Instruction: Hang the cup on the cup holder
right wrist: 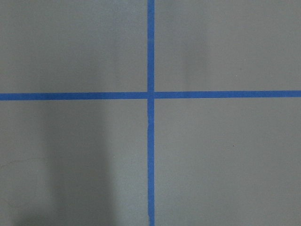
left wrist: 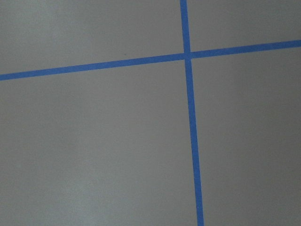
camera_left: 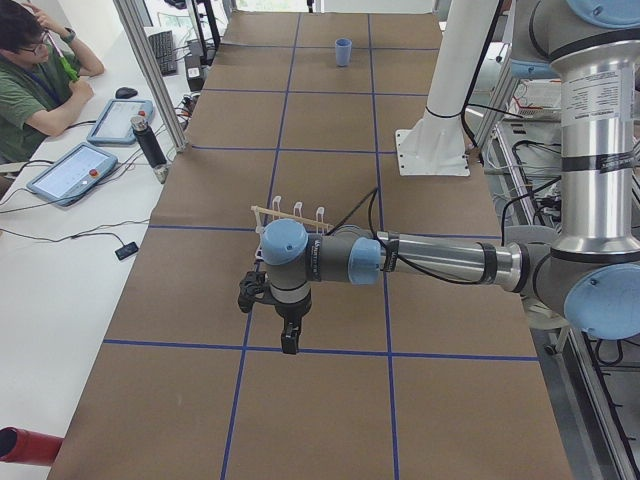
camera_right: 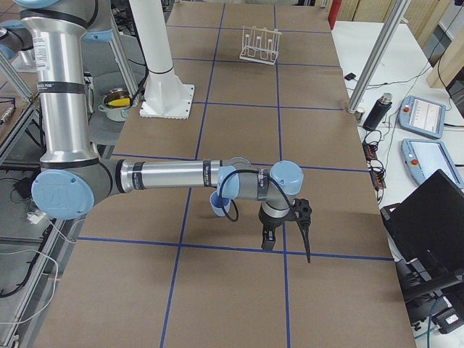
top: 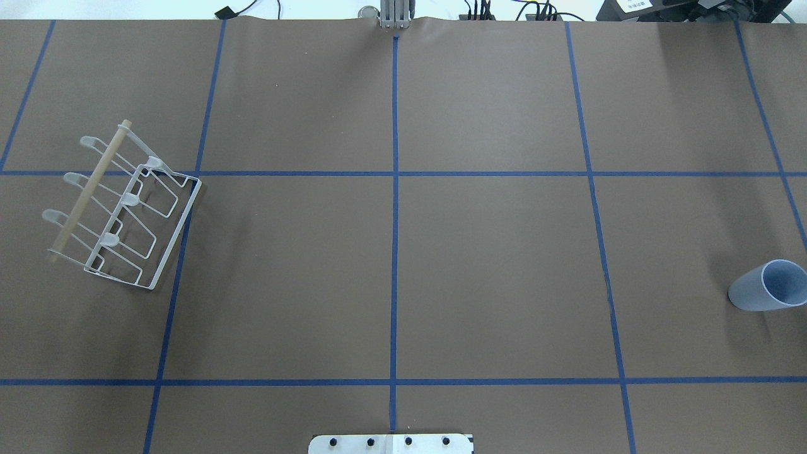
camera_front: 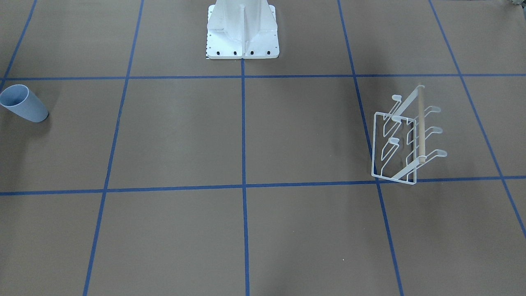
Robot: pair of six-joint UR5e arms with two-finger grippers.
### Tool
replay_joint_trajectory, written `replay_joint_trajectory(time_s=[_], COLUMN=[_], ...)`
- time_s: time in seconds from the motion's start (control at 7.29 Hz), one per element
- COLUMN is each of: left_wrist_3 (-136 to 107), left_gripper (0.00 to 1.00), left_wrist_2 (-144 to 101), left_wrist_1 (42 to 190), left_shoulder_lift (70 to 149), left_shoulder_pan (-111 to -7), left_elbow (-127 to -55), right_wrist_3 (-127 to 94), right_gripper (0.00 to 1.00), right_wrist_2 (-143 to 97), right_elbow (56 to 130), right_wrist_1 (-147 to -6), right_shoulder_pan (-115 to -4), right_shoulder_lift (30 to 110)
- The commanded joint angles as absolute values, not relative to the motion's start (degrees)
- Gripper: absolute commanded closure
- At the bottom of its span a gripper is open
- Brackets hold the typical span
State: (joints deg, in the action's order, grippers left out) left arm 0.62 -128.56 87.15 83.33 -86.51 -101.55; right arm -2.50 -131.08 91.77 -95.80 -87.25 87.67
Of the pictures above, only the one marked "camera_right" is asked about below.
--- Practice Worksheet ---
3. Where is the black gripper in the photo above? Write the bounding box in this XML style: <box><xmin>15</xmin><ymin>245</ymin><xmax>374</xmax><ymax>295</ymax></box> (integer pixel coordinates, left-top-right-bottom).
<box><xmin>258</xmin><ymin>202</ymin><xmax>289</xmax><ymax>250</ymax></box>

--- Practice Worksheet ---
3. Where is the light blue plastic cup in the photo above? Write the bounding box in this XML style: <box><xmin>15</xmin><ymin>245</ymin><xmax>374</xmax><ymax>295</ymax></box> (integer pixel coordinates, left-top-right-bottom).
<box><xmin>210</xmin><ymin>191</ymin><xmax>231</xmax><ymax>217</ymax></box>

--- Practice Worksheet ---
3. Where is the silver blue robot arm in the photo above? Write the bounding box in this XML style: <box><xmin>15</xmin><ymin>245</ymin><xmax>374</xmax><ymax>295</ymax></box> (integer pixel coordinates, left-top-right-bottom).
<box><xmin>20</xmin><ymin>1</ymin><xmax>311</xmax><ymax>250</ymax></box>
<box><xmin>1</xmin><ymin>20</ymin><xmax>33</xmax><ymax>59</ymax></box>

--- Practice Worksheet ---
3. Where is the black laptop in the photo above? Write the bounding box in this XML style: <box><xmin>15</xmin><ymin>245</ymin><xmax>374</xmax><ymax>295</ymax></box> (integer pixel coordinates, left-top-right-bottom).
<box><xmin>381</xmin><ymin>170</ymin><xmax>463</xmax><ymax>307</ymax></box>

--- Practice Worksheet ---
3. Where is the near blue teach pendant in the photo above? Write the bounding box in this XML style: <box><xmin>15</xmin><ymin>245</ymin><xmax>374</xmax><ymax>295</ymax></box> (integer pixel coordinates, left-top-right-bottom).
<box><xmin>401</xmin><ymin>139</ymin><xmax>463</xmax><ymax>189</ymax></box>

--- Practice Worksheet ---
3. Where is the blue teach pendant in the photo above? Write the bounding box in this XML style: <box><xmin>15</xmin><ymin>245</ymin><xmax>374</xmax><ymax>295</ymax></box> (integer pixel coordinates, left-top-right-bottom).
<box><xmin>398</xmin><ymin>95</ymin><xmax>446</xmax><ymax>139</ymax></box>
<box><xmin>401</xmin><ymin>139</ymin><xmax>463</xmax><ymax>189</ymax></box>

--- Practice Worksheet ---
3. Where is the black water bottle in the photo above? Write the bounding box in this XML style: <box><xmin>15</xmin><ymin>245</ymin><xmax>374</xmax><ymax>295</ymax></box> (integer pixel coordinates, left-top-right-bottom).
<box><xmin>362</xmin><ymin>93</ymin><xmax>392</xmax><ymax>131</ymax></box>

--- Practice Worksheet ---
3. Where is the small black puck device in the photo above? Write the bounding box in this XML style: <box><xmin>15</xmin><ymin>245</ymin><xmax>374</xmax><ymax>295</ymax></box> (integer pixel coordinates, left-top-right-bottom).
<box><xmin>344</xmin><ymin>72</ymin><xmax>356</xmax><ymax>80</ymax></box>

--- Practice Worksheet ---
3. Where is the far blue teach pendant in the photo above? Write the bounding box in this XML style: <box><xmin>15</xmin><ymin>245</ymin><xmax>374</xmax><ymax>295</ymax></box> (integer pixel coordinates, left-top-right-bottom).
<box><xmin>398</xmin><ymin>95</ymin><xmax>446</xmax><ymax>139</ymax></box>

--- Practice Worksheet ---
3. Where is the white pot with corn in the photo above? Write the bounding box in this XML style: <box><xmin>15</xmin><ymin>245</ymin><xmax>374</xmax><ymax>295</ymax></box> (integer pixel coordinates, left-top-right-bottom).
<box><xmin>98</xmin><ymin>88</ymin><xmax>131</xmax><ymax>123</ymax></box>

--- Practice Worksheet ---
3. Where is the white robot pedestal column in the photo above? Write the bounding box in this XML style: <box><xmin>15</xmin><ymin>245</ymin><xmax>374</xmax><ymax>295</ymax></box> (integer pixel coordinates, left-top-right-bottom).
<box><xmin>130</xmin><ymin>0</ymin><xmax>195</xmax><ymax>119</ymax></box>

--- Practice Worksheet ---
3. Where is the white wire cup holder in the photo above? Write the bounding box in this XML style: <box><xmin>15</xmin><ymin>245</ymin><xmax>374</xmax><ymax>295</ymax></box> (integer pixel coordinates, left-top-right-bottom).
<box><xmin>239</xmin><ymin>26</ymin><xmax>282</xmax><ymax>65</ymax></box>

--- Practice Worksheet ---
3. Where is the aluminium frame post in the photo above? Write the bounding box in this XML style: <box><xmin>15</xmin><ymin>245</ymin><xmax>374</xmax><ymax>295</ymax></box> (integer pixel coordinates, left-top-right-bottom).
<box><xmin>347</xmin><ymin>0</ymin><xmax>411</xmax><ymax>114</ymax></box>

